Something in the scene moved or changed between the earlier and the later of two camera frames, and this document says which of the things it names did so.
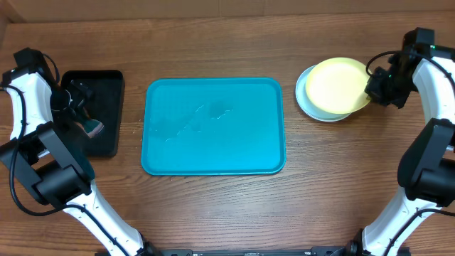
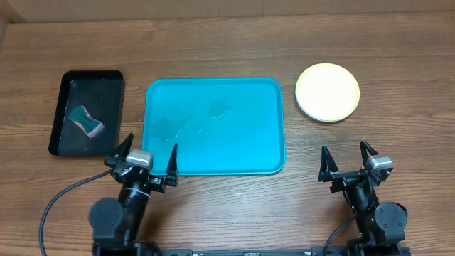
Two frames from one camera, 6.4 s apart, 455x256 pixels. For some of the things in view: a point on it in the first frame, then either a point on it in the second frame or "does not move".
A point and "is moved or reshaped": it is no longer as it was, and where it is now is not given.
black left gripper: x=82 y=92 to x=157 y=183
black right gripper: x=374 y=93 to x=330 y=172
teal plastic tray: x=213 y=126 does not move
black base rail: x=336 y=251 does not move
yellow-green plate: x=338 y=85 is moved or reshaped
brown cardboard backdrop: x=42 y=11 does not move
